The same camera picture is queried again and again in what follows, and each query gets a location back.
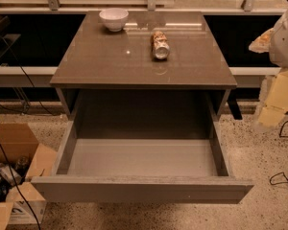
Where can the grey top drawer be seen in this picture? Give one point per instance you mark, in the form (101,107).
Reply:
(125,146)

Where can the bottles in cardboard box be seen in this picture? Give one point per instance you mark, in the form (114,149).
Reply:
(11,175)

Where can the crushed soda can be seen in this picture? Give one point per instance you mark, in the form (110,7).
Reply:
(160,46)

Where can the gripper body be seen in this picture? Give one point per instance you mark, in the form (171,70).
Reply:
(285,40)

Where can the white ceramic bowl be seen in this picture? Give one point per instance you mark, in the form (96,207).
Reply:
(114,19)

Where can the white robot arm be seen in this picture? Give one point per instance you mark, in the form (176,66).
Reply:
(274,42)

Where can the open cardboard box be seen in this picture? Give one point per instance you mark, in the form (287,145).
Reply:
(24,204)

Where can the grey drawer cabinet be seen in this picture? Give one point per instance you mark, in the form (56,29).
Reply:
(98,58)

